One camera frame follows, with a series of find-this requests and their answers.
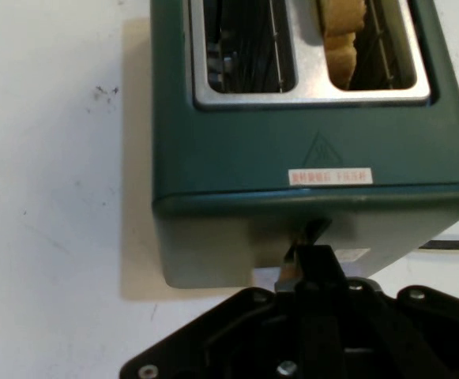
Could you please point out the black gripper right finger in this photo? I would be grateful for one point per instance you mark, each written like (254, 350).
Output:
(403, 335)

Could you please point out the toasted bread slice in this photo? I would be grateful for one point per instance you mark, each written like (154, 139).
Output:
(341, 51)

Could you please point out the dark green two-slot toaster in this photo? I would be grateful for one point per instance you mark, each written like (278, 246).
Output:
(253, 150)

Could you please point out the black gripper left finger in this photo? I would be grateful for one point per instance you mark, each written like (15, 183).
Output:
(229, 339)

